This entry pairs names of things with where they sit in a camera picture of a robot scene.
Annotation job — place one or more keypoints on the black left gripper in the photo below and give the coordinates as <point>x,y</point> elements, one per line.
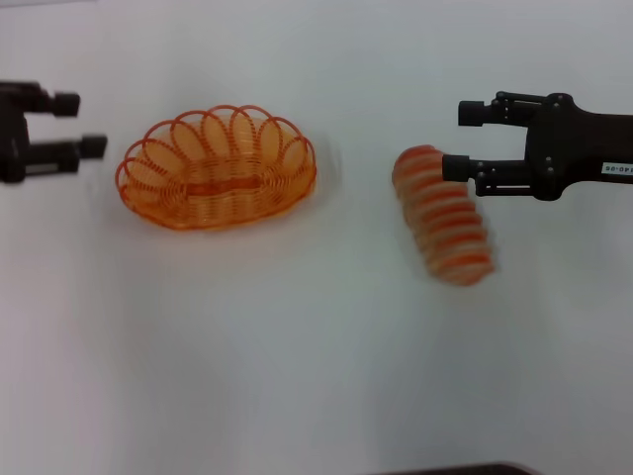
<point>12,133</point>

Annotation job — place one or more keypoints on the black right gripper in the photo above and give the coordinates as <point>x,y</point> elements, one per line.
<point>569,148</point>

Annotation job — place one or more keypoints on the long striped bread loaf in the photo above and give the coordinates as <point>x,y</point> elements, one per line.
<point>445,232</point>

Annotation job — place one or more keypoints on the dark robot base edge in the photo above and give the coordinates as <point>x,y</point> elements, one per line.
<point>470,470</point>

